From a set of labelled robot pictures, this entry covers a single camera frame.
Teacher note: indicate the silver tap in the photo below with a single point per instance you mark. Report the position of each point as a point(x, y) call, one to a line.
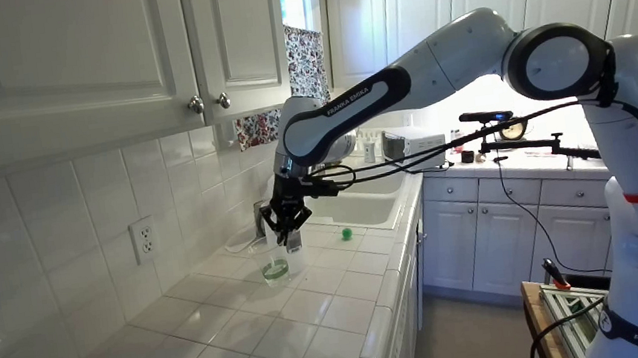
point(260, 222)

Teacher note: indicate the clear glass jar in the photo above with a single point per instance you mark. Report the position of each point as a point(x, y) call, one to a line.
point(298, 260)

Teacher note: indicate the camera on mount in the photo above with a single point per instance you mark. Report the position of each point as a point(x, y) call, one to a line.
point(488, 117)

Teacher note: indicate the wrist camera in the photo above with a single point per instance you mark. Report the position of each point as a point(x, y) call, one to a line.
point(323, 188)

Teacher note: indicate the white countertop appliance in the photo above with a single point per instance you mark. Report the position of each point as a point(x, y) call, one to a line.
point(412, 143)

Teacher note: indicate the small green ball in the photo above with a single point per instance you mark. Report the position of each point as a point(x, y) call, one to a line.
point(347, 233)

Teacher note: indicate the orange and black clamp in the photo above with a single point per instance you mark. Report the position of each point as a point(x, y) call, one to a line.
point(555, 275)

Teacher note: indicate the small black cup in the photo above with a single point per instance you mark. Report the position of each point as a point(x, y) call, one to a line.
point(467, 156)

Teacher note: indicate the row of white lower cabinets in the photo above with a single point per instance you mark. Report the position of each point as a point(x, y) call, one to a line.
point(484, 232)

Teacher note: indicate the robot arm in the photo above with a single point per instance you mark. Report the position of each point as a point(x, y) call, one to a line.
point(462, 58)

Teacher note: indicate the white wall socket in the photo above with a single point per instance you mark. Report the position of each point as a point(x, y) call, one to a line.
point(144, 240)

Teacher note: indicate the silver cabinet knob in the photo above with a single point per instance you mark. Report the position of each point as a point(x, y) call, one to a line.
point(223, 100)
point(196, 104)

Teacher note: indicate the clear plastic cup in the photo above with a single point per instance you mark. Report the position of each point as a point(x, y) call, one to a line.
point(274, 269)

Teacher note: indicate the white wall cabinet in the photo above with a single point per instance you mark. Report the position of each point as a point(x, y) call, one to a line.
point(68, 70)

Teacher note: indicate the wide white cabinet door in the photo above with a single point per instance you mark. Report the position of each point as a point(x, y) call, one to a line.
point(56, 71)

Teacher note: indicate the row of small bottles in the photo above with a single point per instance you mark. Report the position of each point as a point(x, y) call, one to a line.
point(371, 147)

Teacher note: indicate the small round clock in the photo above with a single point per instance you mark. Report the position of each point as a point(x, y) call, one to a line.
point(512, 129)

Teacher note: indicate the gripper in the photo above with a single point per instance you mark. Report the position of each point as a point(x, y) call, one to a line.
point(289, 192)

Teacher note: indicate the narrow white cabinet door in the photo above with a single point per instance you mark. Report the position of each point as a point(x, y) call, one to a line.
point(237, 37)

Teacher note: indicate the white sink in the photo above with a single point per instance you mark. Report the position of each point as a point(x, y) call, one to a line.
point(367, 203)

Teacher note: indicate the floral curtain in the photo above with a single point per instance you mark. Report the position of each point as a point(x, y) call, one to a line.
point(304, 62)

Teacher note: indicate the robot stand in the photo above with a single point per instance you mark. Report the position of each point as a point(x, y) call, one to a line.
point(561, 319)

